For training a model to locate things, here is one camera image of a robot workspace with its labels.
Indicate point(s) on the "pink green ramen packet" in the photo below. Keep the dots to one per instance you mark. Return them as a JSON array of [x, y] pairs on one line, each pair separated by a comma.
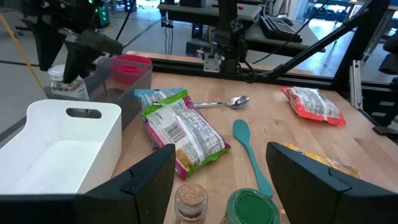
[[180, 130]]

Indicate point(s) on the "small cork-stopper glass jar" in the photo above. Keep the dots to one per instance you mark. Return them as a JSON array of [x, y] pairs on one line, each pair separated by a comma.
[[191, 194]]

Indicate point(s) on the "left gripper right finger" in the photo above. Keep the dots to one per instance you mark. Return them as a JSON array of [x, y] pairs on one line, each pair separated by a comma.
[[311, 193]]

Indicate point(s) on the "white plastic bin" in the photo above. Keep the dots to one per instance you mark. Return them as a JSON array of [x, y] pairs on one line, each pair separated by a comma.
[[46, 155]]

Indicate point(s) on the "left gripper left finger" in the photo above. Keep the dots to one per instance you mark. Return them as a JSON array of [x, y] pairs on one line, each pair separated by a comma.
[[149, 186]]

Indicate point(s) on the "silver metal spoon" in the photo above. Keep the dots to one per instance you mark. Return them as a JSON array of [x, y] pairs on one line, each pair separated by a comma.
[[237, 101]]

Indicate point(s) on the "yellow Maruchan ramen packet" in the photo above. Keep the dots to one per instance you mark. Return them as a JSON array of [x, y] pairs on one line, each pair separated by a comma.
[[342, 168]]

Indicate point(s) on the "grey translucent plastic bin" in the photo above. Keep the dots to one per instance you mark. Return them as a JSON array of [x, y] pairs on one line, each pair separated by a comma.
[[133, 93]]

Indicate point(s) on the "grey desk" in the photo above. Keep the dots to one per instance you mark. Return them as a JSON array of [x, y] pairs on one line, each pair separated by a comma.
[[264, 39], [186, 12]]

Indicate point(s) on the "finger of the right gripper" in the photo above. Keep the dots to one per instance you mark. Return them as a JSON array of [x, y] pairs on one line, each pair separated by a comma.
[[48, 46], [87, 46]]

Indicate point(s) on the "silver aluminium extrusion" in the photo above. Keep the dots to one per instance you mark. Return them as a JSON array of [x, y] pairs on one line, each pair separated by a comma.
[[356, 84]]

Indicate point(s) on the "black backlit keyboard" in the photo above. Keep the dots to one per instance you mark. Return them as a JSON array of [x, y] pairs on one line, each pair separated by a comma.
[[280, 29]]

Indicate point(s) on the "blue ramen packet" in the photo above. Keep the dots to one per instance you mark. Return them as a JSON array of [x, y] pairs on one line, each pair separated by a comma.
[[149, 95]]

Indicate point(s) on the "white-lid spice jar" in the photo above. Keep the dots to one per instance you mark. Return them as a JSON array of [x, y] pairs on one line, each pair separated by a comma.
[[57, 73]]

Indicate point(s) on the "green-lid glass jar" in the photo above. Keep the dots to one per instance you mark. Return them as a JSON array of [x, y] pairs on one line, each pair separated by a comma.
[[252, 208]]

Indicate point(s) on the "orange ramen packet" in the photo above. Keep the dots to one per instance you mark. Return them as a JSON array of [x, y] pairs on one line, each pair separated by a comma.
[[311, 104]]

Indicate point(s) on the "teal plastic spoon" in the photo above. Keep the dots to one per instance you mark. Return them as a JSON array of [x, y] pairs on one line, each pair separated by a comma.
[[242, 132]]

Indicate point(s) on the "red plastic bowl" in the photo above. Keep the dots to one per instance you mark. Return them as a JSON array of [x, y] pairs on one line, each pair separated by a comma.
[[133, 59]]

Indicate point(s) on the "black aluminium table frame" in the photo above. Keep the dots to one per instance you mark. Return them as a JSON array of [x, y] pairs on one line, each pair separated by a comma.
[[186, 67]]

